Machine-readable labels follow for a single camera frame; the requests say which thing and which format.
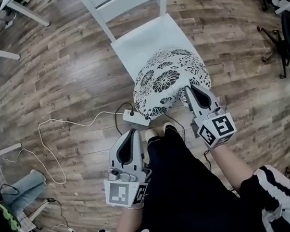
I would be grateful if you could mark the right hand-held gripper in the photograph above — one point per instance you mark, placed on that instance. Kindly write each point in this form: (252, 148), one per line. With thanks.
(217, 127)

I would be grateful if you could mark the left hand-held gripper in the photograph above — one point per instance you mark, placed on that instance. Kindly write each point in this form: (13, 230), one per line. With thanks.
(117, 192)

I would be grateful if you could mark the black white floral cushion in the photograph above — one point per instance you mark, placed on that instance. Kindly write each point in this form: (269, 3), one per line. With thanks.
(164, 81)

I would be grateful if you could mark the white wooden chair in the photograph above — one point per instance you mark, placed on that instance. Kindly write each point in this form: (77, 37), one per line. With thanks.
(148, 36)

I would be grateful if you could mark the person's left forearm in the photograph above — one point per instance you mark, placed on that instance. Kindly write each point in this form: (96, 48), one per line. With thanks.
(129, 220)

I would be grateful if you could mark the person's right forearm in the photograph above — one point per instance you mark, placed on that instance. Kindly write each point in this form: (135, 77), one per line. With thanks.
(229, 163)

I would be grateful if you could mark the person's left white shoe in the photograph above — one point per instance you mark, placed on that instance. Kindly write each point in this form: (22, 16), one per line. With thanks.
(150, 134)

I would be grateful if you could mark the person's white shoe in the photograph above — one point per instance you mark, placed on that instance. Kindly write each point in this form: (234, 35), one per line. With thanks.
(167, 125)
(150, 134)

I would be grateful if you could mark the person's right white shoe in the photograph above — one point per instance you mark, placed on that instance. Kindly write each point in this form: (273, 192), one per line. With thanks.
(167, 125)

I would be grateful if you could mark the person's black trousers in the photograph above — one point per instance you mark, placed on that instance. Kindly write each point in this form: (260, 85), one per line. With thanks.
(170, 149)

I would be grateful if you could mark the person's black white shirt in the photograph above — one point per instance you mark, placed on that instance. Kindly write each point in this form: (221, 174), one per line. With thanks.
(190, 225)

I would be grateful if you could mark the wooden desk with white legs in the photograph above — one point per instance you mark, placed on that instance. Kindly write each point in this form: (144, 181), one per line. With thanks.
(287, 4)

